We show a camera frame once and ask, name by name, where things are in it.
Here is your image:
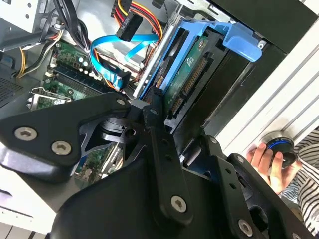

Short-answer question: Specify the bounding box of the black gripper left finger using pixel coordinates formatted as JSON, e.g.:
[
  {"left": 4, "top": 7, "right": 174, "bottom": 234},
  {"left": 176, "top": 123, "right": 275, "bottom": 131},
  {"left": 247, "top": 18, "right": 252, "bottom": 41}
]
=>
[{"left": 0, "top": 86, "right": 194, "bottom": 227}]

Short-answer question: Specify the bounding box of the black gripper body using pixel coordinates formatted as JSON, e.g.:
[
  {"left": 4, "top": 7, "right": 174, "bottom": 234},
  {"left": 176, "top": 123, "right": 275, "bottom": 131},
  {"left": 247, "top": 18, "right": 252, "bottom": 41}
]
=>
[{"left": 49, "top": 158, "right": 235, "bottom": 239}]

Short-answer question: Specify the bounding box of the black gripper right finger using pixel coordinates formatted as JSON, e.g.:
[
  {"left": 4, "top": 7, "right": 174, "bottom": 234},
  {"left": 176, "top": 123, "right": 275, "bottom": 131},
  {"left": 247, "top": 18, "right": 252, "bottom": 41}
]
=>
[{"left": 183, "top": 135, "right": 315, "bottom": 239}]

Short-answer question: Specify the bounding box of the round black tool blue ring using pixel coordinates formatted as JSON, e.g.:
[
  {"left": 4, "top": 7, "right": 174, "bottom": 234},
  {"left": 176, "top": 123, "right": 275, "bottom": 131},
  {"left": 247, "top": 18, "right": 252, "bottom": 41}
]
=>
[{"left": 259, "top": 130, "right": 299, "bottom": 170}]

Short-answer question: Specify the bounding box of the hard disk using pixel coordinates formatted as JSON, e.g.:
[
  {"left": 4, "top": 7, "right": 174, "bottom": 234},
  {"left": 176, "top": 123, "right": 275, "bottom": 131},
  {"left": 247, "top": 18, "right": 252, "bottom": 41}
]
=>
[{"left": 138, "top": 19, "right": 264, "bottom": 130}]

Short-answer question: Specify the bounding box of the person's bare hand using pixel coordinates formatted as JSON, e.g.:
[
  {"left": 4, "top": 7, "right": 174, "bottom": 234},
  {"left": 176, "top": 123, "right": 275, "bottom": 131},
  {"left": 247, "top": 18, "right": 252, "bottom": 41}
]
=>
[{"left": 246, "top": 142, "right": 303, "bottom": 195}]

